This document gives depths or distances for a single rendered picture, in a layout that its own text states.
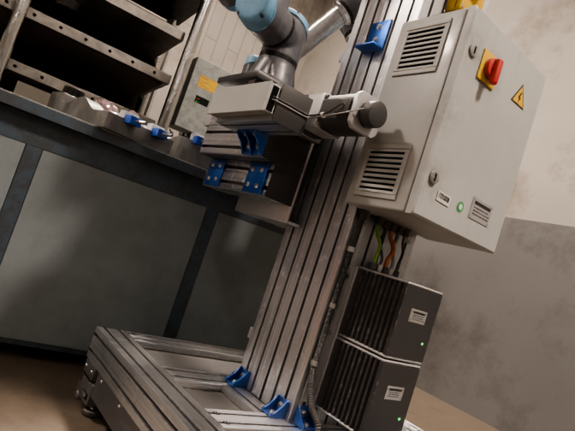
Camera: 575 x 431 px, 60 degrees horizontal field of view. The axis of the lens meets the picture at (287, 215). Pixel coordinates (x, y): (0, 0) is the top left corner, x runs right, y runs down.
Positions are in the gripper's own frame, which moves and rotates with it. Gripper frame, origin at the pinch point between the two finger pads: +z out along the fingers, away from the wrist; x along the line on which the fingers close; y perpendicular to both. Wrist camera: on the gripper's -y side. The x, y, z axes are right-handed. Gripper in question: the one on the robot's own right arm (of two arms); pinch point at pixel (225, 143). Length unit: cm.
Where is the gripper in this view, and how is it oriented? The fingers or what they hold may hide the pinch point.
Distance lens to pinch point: 195.7
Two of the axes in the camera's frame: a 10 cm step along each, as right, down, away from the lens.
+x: 8.1, 3.0, 5.1
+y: 5.0, 1.0, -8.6
